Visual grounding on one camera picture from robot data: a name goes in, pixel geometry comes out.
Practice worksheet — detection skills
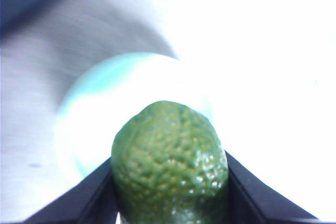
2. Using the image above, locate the teal ribbed bowl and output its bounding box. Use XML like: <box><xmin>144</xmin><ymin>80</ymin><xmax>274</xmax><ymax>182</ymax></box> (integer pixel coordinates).
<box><xmin>54</xmin><ymin>51</ymin><xmax>215</xmax><ymax>180</ymax></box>

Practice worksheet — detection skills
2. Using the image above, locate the green avocado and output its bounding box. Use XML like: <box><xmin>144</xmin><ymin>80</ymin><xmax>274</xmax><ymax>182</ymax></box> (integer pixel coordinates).
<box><xmin>111</xmin><ymin>100</ymin><xmax>229</xmax><ymax>224</ymax></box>

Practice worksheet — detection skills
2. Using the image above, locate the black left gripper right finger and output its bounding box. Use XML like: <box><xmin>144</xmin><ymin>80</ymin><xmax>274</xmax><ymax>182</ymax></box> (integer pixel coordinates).
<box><xmin>225</xmin><ymin>150</ymin><xmax>321</xmax><ymax>224</ymax></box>

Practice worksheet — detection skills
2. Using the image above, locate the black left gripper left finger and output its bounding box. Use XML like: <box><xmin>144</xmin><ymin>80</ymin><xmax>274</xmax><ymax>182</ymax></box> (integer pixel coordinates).
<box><xmin>24</xmin><ymin>155</ymin><xmax>118</xmax><ymax>224</ymax></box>

